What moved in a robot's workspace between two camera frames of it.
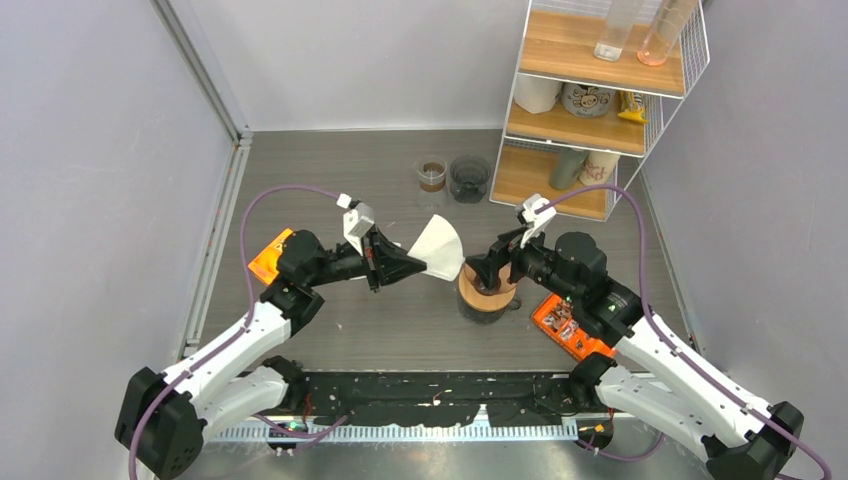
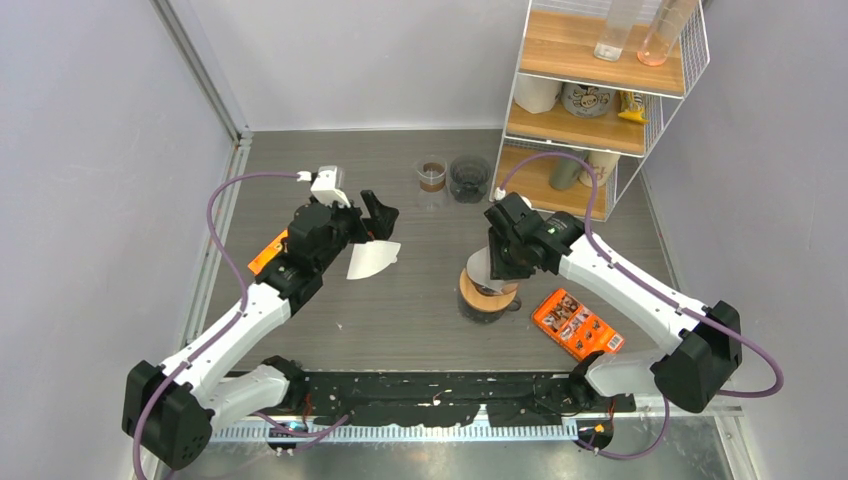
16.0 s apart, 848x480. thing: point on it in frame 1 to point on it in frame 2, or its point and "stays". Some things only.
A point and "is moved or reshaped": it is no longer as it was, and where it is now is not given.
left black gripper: x=384 y=262 to x=377 y=227
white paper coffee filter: x=440 y=248 is moved or reshaped
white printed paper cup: x=598 y=167 stays
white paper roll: x=536 y=95 stays
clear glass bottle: x=619 y=24 stays
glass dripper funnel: x=503 y=285 stays
